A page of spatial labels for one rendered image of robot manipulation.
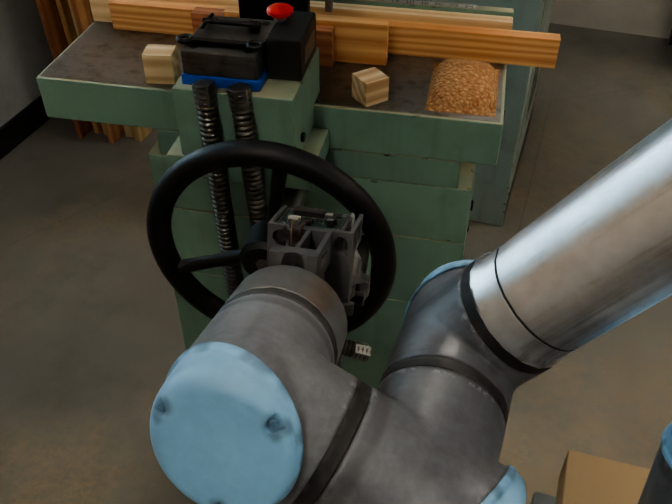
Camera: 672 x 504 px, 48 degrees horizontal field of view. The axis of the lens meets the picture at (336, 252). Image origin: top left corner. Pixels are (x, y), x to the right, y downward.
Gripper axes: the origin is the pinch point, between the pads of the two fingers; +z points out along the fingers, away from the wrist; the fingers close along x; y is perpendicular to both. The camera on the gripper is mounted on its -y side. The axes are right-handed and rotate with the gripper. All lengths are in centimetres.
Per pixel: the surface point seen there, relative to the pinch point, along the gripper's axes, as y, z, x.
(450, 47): 17.3, 35.4, -7.8
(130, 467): -74, 52, 48
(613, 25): 9, 274, -66
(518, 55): 17.0, 35.5, -16.8
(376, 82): 13.8, 21.9, 0.1
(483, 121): 10.4, 21.7, -13.1
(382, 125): 8.7, 22.0, -1.1
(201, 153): 7.7, 3.0, 15.2
